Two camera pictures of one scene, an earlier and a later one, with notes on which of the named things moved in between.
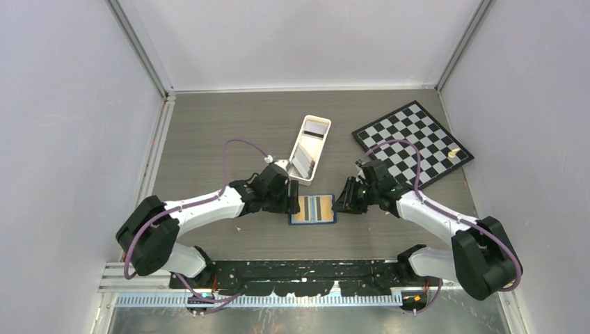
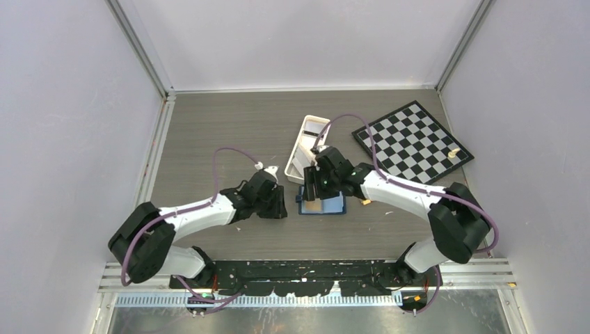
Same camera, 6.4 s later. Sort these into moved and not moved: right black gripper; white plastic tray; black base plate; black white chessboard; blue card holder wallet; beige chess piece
Moved: right black gripper; blue card holder wallet
Not moved: black white chessboard; black base plate; white plastic tray; beige chess piece
